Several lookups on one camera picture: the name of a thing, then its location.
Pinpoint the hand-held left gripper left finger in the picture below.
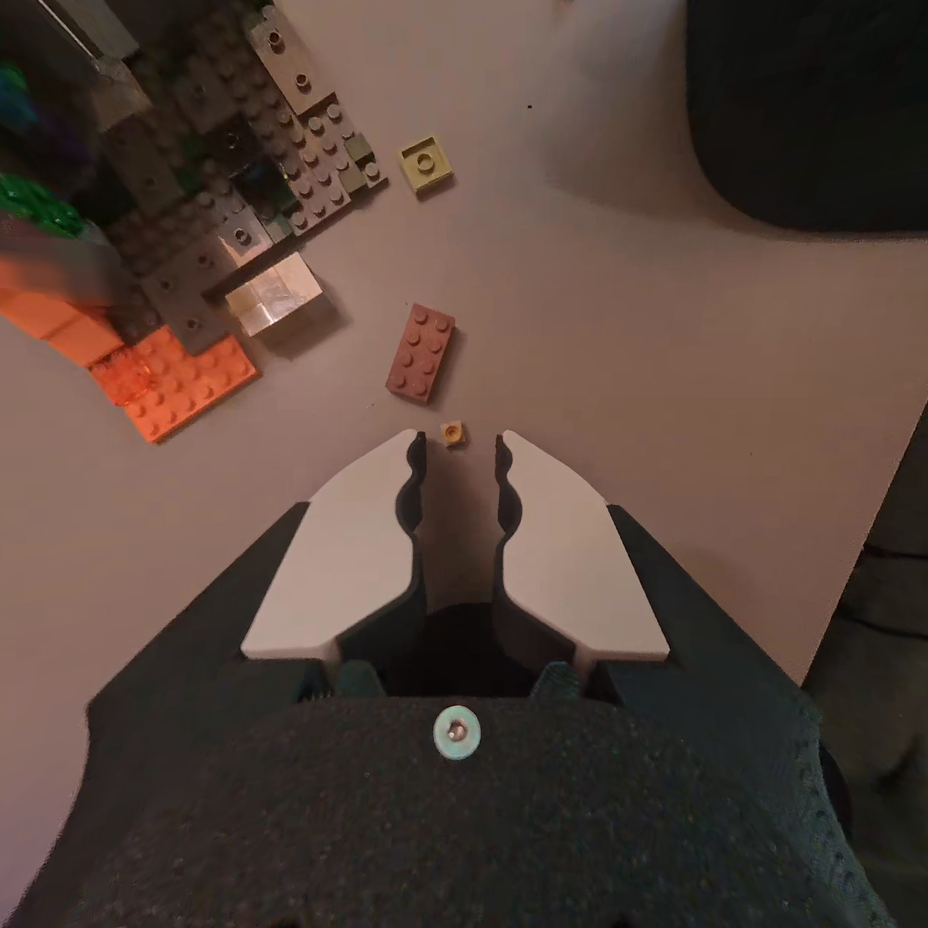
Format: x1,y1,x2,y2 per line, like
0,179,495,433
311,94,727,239
241,429,429,673

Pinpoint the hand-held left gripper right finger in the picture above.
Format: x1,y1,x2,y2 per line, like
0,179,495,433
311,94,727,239
493,429,671,673

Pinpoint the reddish brown toy brick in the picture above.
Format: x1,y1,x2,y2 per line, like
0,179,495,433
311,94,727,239
386,303,458,402

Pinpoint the olive square toy tile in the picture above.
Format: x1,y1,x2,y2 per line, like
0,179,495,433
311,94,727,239
399,134,458,195

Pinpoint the toy brick building model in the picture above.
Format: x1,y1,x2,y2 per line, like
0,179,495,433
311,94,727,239
0,0,389,445

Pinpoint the grey desk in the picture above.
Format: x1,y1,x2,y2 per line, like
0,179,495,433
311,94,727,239
0,0,928,907

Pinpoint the tan white toy brick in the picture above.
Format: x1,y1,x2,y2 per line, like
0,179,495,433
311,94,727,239
225,251,323,338

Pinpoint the person's dark green hoodie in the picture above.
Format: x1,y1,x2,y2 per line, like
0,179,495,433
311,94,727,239
801,406,928,928

